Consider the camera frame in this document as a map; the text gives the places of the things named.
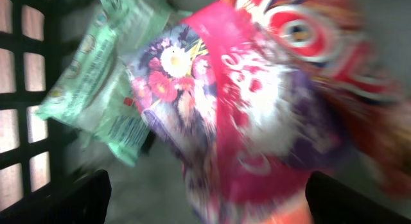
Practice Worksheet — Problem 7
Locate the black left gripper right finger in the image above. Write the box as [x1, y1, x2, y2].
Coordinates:
[305, 171, 410, 224]

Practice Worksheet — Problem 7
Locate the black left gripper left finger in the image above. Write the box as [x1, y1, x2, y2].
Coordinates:
[1, 169, 112, 224]

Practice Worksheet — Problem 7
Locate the mint green wipes packet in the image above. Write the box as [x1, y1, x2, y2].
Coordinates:
[36, 0, 189, 167]

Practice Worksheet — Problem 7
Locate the purple pink floral packet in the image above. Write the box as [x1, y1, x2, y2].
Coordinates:
[120, 2, 343, 223]

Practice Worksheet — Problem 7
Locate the orange red snack bar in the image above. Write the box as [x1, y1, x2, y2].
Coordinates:
[221, 0, 411, 199]

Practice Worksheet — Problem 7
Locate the dark grey plastic basket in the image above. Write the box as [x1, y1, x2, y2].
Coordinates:
[0, 0, 97, 215]

